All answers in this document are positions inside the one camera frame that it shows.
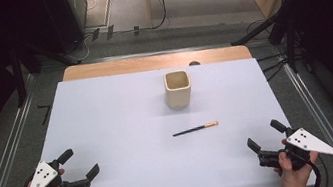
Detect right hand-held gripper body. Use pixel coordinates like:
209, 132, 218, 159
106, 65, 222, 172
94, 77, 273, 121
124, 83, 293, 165
254, 120, 333, 178

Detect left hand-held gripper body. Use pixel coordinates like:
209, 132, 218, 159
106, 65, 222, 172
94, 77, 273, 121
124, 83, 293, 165
18, 153, 93, 187

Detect black pen with orange end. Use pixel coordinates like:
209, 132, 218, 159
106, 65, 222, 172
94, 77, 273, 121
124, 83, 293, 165
171, 120, 221, 138

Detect beige square cup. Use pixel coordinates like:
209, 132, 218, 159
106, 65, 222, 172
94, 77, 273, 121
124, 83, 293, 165
161, 68, 196, 111

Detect person's right hand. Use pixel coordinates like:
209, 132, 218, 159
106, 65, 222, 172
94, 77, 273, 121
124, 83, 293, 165
268, 133, 325, 187

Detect white table cover sheet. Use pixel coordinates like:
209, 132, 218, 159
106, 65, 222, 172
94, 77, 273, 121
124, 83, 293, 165
3, 44, 319, 187

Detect black metal stand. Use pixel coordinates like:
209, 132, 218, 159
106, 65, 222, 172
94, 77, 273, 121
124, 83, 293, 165
224, 0, 324, 84
3, 30, 88, 109

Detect wooden table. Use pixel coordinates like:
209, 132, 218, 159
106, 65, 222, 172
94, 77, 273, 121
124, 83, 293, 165
59, 37, 254, 90

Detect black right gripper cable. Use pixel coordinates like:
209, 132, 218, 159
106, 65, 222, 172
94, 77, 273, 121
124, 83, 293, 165
286, 144, 331, 187

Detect black floor cables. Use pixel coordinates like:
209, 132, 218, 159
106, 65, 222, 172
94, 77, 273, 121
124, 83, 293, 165
255, 49, 292, 84

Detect white floor cable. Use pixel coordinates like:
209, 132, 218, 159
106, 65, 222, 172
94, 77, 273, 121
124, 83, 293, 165
64, 32, 98, 66

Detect black hanging cable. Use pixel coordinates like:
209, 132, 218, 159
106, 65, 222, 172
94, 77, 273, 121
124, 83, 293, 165
128, 0, 174, 35

